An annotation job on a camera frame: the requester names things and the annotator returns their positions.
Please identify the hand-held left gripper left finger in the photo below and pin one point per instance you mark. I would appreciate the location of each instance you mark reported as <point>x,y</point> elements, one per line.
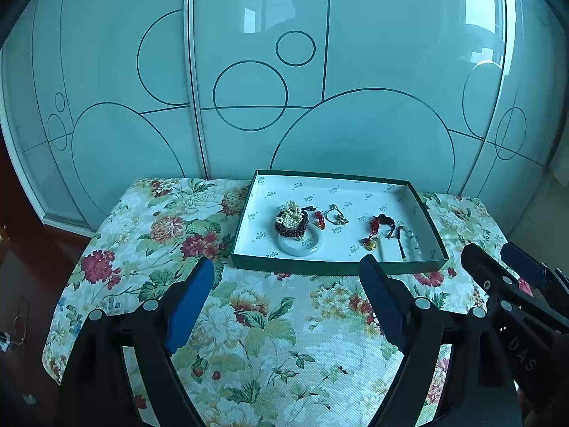
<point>191,302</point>

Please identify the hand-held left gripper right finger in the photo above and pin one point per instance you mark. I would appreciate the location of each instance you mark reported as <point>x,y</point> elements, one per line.
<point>382,302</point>

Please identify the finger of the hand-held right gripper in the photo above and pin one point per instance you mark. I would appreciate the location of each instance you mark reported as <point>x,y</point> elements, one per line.
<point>511,316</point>
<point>527,267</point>

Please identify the green shallow cardboard box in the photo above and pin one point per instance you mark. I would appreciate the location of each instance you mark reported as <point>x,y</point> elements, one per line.
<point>311,264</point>

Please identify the white jade bangle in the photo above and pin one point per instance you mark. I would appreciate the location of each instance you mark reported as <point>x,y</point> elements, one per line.
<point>311,247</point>

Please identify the person's right hand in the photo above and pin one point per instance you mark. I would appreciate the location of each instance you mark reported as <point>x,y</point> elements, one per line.
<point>540,409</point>

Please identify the floral tablecloth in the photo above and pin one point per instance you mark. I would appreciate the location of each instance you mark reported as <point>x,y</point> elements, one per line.
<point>266,320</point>

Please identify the glass sliding door wardrobe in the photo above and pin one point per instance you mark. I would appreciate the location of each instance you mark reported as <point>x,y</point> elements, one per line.
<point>266,75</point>

